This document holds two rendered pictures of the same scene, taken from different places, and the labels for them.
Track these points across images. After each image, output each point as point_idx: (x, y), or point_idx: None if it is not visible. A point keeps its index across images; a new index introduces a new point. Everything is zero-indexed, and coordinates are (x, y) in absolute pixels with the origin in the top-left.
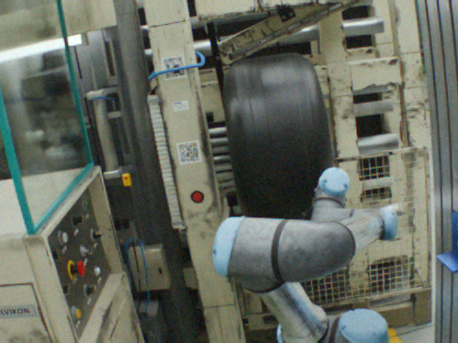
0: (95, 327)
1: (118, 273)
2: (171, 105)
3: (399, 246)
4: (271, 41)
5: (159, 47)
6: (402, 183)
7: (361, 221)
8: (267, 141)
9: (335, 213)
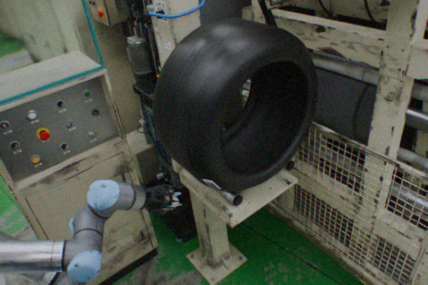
0: (53, 170)
1: (121, 139)
2: (163, 42)
3: (406, 243)
4: None
5: None
6: (403, 200)
7: (0, 255)
8: (161, 113)
9: (79, 219)
